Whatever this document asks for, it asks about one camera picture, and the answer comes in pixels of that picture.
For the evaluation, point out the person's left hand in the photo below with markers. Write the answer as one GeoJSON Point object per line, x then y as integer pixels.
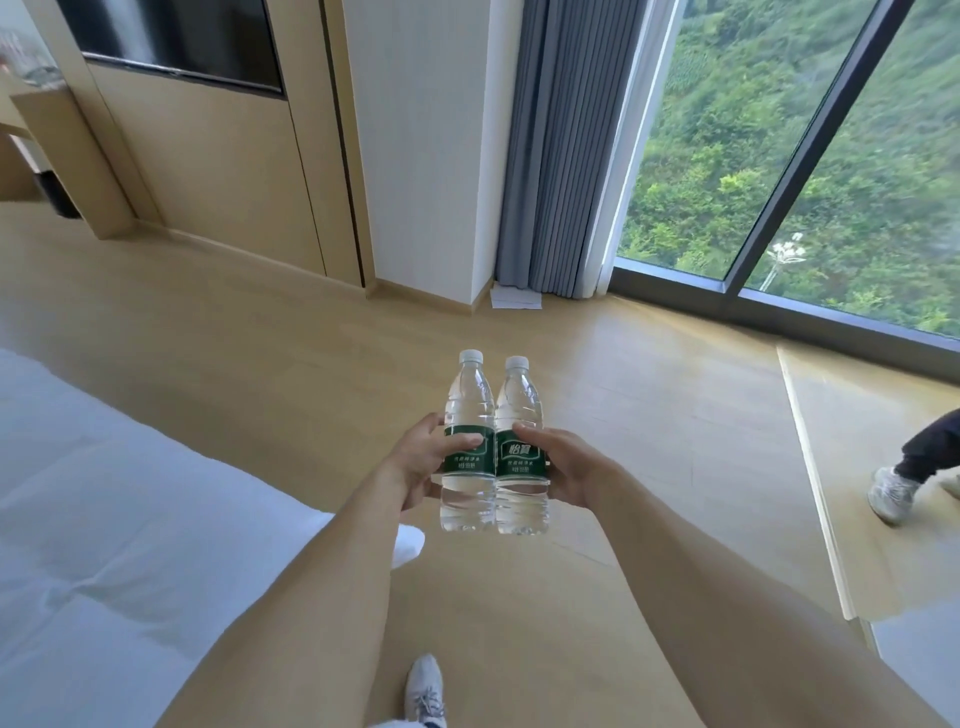
{"type": "Point", "coordinates": [416, 461]}

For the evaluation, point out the person's right hand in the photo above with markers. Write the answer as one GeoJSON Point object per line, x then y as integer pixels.
{"type": "Point", "coordinates": [581, 472]}

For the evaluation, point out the green label water bottle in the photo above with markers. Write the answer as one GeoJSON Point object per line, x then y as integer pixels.
{"type": "Point", "coordinates": [469, 397]}
{"type": "Point", "coordinates": [521, 405]}

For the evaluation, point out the person's right forearm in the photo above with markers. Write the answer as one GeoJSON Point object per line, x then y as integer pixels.
{"type": "Point", "coordinates": [750, 622]}

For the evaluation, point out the person's left forearm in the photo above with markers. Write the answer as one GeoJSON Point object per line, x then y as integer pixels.
{"type": "Point", "coordinates": [300, 615]}

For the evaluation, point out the white paper sheet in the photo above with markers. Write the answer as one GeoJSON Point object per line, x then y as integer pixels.
{"type": "Point", "coordinates": [516, 296]}

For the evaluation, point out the white sneaker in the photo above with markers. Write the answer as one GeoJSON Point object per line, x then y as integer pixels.
{"type": "Point", "coordinates": [426, 690]}

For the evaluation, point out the light denim shorts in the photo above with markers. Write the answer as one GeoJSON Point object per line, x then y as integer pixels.
{"type": "Point", "coordinates": [394, 723]}

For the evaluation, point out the white bed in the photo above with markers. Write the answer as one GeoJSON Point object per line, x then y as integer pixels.
{"type": "Point", "coordinates": [112, 540]}

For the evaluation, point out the blue-grey curtain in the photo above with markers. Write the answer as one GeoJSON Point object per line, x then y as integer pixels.
{"type": "Point", "coordinates": [562, 150]}

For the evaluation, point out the white sheer curtain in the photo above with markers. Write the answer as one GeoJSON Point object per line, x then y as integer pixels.
{"type": "Point", "coordinates": [630, 150]}

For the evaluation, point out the large glass window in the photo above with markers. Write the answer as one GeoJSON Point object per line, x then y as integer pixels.
{"type": "Point", "coordinates": [825, 150]}

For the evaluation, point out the black trash bin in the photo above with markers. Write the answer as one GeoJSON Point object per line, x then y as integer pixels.
{"type": "Point", "coordinates": [60, 196]}

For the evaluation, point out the wooden table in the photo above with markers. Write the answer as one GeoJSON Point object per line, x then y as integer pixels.
{"type": "Point", "coordinates": [67, 150]}

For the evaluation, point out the black television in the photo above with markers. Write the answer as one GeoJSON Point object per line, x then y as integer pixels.
{"type": "Point", "coordinates": [187, 37]}

